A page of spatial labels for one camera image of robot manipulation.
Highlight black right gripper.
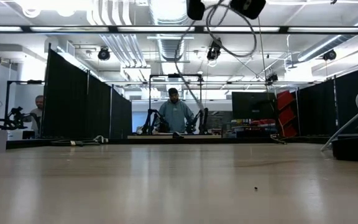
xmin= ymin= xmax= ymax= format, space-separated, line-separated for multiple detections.
xmin=186 ymin=0 xmax=206 ymax=21

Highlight silver air duct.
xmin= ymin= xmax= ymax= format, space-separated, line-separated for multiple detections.
xmin=296 ymin=12 xmax=358 ymax=63
xmin=149 ymin=0 xmax=193 ymax=62

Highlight black curtain partition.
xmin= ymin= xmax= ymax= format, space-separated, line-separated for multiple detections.
xmin=40 ymin=43 xmax=133 ymax=140
xmin=296 ymin=63 xmax=358 ymax=137

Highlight white ceiling pipes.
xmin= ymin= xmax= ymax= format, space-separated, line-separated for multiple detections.
xmin=87 ymin=0 xmax=150 ymax=68

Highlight black monitor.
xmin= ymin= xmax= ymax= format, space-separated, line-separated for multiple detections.
xmin=231 ymin=91 xmax=277 ymax=121

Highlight distant black frame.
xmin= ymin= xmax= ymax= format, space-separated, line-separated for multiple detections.
xmin=4 ymin=80 xmax=46 ymax=125
xmin=149 ymin=73 xmax=203 ymax=135

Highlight black hanging camera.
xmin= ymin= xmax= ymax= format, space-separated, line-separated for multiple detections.
xmin=206 ymin=37 xmax=223 ymax=62
xmin=265 ymin=73 xmax=279 ymax=86

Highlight red storage bins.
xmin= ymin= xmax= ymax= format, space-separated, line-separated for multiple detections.
xmin=275 ymin=90 xmax=298 ymax=138

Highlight black power strip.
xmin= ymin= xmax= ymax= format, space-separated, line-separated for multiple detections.
xmin=331 ymin=133 xmax=358 ymax=163

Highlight person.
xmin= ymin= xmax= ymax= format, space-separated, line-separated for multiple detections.
xmin=155 ymin=87 xmax=196 ymax=134
xmin=29 ymin=95 xmax=45 ymax=138

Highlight white charger cable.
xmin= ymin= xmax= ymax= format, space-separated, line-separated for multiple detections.
xmin=173 ymin=0 xmax=259 ymax=110
xmin=319 ymin=91 xmax=358 ymax=153

